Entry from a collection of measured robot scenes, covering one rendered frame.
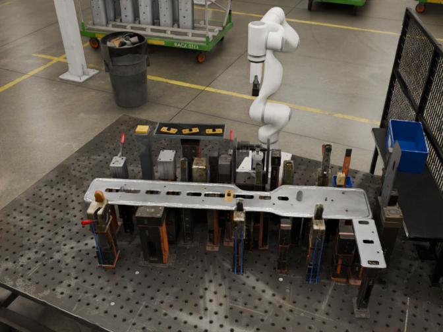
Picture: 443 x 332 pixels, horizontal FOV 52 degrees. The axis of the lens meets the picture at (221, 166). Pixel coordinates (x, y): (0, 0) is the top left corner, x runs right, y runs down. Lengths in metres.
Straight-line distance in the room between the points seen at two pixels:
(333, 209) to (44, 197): 1.67
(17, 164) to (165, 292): 2.70
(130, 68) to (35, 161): 1.35
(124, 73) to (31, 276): 2.99
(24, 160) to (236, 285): 2.90
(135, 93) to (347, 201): 3.33
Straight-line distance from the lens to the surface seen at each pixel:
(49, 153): 4.62
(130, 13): 6.81
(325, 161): 2.28
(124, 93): 5.10
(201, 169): 2.28
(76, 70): 6.02
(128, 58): 4.89
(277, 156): 2.29
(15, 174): 4.45
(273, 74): 2.49
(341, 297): 2.23
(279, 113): 2.51
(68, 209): 2.76
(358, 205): 2.24
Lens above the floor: 2.41
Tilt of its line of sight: 36 degrees down
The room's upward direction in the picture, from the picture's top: 1 degrees counter-clockwise
